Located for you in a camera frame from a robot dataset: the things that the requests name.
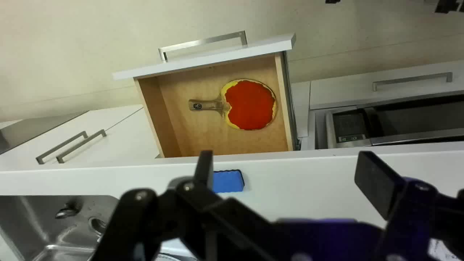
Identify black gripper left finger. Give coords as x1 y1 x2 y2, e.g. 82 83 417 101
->
91 151 290 261

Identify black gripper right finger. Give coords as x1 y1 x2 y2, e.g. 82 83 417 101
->
354 151 464 261

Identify red table tennis racket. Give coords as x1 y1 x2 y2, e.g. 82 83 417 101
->
188 79 277 131

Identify open wooden drawer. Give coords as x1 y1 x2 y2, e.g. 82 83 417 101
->
113 34 298 159

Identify white closed drawer front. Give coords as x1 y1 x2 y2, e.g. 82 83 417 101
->
310 62 464 109

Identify blue sponge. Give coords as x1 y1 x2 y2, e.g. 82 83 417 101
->
213 170 245 194

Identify black built-in oven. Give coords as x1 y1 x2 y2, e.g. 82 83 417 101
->
313 93 464 150

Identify white cabinet double doors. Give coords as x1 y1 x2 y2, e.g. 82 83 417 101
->
0 105 159 172

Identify stainless steel sink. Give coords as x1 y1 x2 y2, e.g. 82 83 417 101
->
0 196 117 261

